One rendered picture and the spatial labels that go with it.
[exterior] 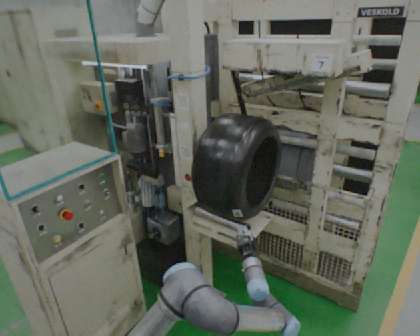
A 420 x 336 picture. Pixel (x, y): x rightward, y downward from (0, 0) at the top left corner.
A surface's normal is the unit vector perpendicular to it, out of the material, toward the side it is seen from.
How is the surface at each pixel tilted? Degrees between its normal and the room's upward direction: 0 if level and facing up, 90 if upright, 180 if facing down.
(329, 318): 0
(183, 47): 90
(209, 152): 54
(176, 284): 38
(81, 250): 90
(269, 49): 90
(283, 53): 90
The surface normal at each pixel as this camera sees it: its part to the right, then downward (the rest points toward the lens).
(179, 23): -0.57, 0.37
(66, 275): 0.82, 0.22
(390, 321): -0.03, -0.90
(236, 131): -0.29, -0.61
